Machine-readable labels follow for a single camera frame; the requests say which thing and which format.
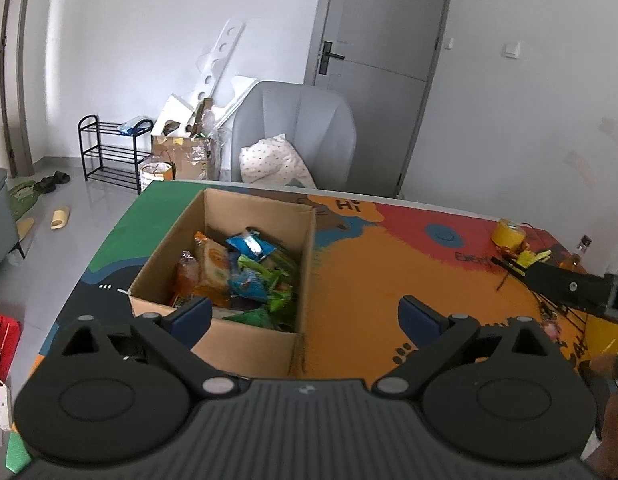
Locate black metal shoe rack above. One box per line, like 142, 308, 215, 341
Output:
78, 115, 155, 195

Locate black door handle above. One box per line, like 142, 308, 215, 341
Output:
320, 41, 346, 76

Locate bread packet with orange label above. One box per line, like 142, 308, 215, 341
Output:
194, 232, 232, 308

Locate yellow crumpled object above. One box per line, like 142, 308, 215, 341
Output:
514, 249, 552, 268

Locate flat white foam piece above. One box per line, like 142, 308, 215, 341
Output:
214, 76, 257, 126

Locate green floor mat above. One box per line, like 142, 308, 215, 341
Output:
8, 182, 42, 221

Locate small orange snack packet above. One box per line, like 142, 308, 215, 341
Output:
171, 250, 200, 308

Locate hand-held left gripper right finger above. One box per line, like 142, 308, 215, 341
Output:
371, 296, 562, 396

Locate brown cardboard box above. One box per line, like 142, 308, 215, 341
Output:
128, 187, 317, 378

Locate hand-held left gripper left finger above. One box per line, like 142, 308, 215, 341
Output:
59, 296, 250, 401

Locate yellow tape roll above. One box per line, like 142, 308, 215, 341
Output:
492, 218, 526, 252

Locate green-edged noodle snack packet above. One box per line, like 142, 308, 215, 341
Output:
224, 305, 286, 331

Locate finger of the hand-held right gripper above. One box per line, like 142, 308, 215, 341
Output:
526, 261, 607, 317

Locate red bag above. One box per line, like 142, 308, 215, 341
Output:
0, 311, 20, 381

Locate white bucket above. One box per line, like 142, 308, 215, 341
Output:
139, 160, 176, 193

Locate glass bottle with orange drink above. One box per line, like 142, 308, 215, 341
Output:
559, 235, 592, 273

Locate green silver snack packet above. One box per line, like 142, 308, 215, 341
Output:
239, 252, 297, 288

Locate yellow container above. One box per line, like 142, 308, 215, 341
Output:
582, 310, 618, 361

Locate black wire rack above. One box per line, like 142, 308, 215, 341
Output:
492, 255, 590, 321

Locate cardboard box with plastic wrap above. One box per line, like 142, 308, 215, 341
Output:
151, 132, 222, 181

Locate dark slippers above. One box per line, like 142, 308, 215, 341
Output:
33, 171, 72, 195

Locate white dotted pillow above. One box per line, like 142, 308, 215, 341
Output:
239, 134, 317, 188

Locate grey door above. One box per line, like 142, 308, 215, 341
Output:
305, 0, 455, 196

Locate blue white snack packet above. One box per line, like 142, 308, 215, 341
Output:
226, 227, 277, 261

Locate grey upholstered chair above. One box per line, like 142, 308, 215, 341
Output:
230, 81, 357, 192

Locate white foam piece with hole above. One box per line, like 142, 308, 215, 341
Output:
151, 94, 195, 137

